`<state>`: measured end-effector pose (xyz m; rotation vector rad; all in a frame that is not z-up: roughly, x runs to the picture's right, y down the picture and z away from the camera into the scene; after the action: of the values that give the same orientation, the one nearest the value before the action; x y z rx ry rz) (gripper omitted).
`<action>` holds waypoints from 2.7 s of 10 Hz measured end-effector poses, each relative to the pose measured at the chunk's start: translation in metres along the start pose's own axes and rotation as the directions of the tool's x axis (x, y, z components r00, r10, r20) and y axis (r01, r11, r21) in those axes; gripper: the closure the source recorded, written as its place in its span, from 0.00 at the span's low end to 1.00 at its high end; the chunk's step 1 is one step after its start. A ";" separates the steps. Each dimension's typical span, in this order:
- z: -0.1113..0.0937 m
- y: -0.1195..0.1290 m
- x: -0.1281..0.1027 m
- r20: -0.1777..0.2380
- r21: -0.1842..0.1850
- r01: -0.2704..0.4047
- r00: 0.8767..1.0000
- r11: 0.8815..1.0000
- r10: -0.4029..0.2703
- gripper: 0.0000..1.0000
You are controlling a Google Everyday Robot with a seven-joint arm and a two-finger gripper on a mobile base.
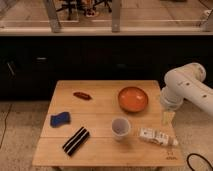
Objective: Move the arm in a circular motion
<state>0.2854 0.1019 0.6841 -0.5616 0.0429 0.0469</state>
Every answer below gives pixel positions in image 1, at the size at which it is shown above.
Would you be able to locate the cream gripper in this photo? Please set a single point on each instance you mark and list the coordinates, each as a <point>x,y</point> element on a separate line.
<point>168,117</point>

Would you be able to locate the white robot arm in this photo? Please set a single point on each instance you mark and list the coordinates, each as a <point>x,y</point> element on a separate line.
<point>185,83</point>

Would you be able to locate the white plastic bottle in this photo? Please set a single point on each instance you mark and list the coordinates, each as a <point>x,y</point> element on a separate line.
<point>157,137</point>

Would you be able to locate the orange bowl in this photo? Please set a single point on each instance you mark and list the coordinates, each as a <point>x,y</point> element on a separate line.
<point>132,99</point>

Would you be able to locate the white paper cup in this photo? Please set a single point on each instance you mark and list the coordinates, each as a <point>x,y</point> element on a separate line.
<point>121,128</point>

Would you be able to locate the wooden folding table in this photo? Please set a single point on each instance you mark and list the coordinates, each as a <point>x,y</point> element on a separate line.
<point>96,115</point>

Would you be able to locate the dark red sausage toy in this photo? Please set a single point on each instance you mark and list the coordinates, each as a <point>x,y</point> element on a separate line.
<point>82,95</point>

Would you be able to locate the black white striped cloth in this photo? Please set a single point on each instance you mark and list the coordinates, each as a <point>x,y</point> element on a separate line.
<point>76,141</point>

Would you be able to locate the blue sponge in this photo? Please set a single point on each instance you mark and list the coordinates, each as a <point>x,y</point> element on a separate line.
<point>60,119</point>

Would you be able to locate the black office chair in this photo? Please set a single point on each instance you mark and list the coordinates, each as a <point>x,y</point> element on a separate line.
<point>88,7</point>

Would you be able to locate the grey metal post centre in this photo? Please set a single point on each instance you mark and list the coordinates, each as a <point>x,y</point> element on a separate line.
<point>116,6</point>

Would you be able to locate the grey metal post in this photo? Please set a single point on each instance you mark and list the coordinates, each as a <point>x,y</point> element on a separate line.
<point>52,15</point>
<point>116,6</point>

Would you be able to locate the grey metal post left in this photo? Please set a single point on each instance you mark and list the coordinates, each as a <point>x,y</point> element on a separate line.
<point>52,15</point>

